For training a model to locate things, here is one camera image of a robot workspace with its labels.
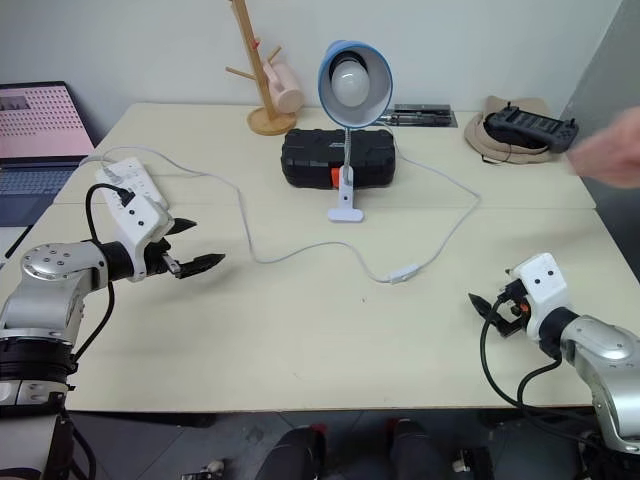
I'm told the person's bare hand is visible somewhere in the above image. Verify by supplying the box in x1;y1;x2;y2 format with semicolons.
564;104;640;190

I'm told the white inline cord switch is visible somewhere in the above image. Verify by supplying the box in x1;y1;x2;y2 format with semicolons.
387;263;421;285

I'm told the dark rounded robot leg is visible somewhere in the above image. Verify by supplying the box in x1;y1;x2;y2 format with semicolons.
257;423;329;480
387;418;454;480

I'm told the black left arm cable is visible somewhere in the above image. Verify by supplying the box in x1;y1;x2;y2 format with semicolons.
71;184;135;362

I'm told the black handheld controller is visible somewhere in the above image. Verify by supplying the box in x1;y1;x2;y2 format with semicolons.
483;102;580;154

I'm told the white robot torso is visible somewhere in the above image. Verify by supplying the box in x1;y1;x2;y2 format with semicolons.
0;412;74;480

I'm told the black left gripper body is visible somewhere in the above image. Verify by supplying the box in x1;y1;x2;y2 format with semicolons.
143;237;182;279

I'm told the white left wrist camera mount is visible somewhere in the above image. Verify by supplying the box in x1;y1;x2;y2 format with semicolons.
111;193;175;284

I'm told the white power strip cord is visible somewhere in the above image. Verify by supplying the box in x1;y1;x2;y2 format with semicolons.
78;145;169;167

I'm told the black device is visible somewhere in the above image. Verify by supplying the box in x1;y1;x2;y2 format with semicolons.
383;103;459;129

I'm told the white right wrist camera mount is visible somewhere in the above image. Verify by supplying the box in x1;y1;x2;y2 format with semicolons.
513;252;572;343

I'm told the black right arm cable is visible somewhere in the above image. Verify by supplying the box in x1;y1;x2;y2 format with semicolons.
479;296;609;441

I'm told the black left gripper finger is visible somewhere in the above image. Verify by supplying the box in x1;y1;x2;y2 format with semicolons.
176;253;227;279
168;217;198;239

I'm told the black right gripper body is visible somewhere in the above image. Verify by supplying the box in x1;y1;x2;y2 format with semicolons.
493;281;533;326

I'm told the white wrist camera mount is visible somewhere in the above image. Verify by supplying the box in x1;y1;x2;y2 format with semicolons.
111;193;175;284
513;252;572;343

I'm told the blue clip desk lamp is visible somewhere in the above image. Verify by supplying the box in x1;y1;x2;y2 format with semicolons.
317;39;394;224

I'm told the black plastic tool case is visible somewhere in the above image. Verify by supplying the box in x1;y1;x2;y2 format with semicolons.
279;128;399;190

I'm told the white light bulb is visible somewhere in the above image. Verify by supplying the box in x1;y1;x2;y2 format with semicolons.
331;57;372;107

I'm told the open laptop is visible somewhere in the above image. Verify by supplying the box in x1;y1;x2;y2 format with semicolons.
0;80;96;229

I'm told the beige bucket hat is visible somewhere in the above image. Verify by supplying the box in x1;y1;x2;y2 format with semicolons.
463;94;571;166

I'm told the pink mug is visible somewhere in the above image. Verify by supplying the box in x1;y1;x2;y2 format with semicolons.
262;58;304;115

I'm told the white power strip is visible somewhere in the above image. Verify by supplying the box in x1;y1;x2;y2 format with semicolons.
94;156;170;226

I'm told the white lamp cord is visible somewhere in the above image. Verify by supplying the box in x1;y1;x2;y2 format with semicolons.
102;147;483;285

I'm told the wooden mug tree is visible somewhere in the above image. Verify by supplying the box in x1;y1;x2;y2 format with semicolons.
224;0;298;136

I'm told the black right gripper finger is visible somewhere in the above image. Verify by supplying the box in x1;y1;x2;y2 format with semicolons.
467;292;497;320
487;317;525;341

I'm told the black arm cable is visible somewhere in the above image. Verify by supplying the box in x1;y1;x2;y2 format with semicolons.
71;184;135;362
479;296;609;441

